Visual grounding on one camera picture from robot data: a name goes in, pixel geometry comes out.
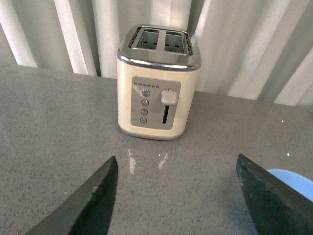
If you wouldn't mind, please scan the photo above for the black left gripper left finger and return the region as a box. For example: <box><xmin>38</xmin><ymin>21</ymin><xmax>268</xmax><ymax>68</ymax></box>
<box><xmin>27</xmin><ymin>156</ymin><xmax>118</xmax><ymax>235</ymax></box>

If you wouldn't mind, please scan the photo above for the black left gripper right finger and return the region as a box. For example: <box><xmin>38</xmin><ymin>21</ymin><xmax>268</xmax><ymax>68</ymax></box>
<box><xmin>236</xmin><ymin>154</ymin><xmax>313</xmax><ymax>235</ymax></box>

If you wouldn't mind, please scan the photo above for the blue bowl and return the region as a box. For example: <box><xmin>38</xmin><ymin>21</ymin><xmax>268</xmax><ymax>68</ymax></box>
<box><xmin>268</xmin><ymin>169</ymin><xmax>313</xmax><ymax>201</ymax></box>

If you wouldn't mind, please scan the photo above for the white curtain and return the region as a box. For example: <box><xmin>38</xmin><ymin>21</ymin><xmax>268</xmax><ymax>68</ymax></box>
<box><xmin>0</xmin><ymin>0</ymin><xmax>313</xmax><ymax>109</ymax></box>

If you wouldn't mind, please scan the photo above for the cream two-slot toaster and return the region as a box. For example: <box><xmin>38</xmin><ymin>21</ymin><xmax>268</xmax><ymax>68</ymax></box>
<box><xmin>116</xmin><ymin>24</ymin><xmax>201</xmax><ymax>140</ymax></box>

